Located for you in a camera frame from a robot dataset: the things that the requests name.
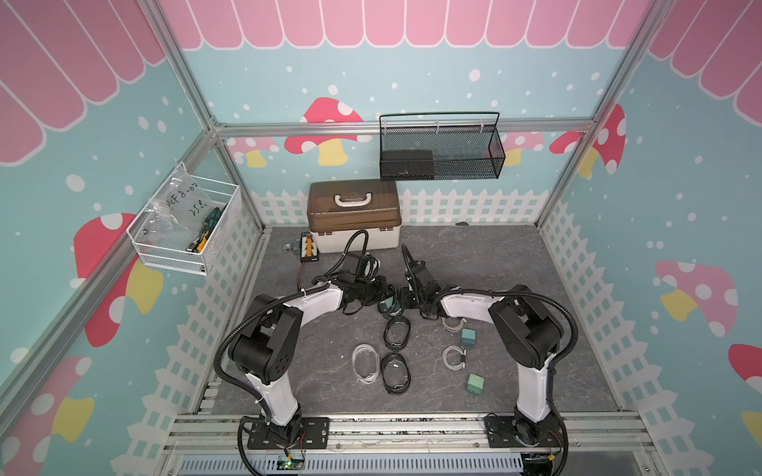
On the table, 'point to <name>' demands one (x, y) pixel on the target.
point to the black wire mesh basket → (440, 146)
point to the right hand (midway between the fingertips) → (401, 295)
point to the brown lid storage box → (336, 209)
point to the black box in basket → (407, 165)
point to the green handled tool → (208, 224)
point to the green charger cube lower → (475, 384)
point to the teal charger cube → (468, 337)
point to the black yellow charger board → (308, 248)
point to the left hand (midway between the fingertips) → (395, 296)
